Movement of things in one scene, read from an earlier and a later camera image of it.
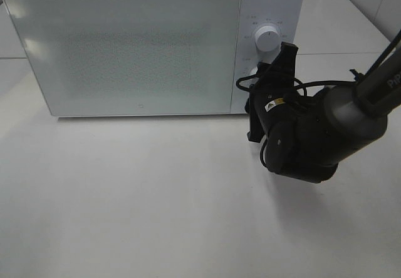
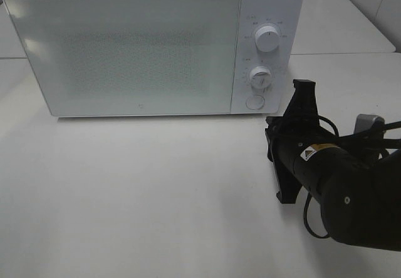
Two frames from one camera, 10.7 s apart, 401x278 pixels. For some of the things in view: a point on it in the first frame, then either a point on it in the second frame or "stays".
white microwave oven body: x=152 y=46 stays
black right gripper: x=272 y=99 to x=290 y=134
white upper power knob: x=268 y=38 stays
